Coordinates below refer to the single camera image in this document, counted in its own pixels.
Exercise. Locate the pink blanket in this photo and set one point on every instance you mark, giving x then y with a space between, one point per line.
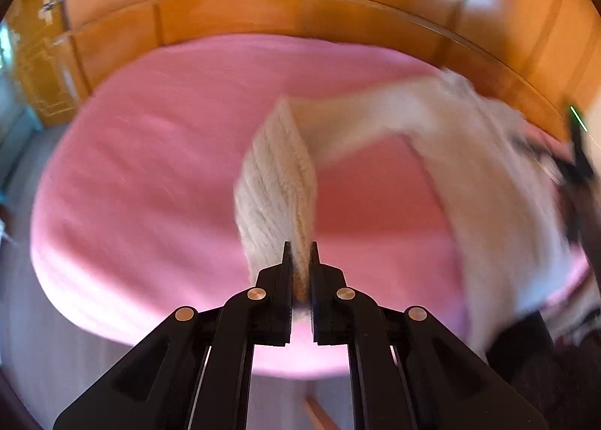
141 176

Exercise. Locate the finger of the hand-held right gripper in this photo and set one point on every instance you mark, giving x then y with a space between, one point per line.
556 169

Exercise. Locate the ornate wooden door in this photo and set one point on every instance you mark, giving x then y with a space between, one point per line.
42 73

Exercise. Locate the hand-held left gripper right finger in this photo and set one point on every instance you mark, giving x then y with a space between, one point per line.
316 293

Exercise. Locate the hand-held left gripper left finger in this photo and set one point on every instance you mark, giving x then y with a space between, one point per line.
287 293

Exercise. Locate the cream knitted sweater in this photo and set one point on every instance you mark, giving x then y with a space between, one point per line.
493 185

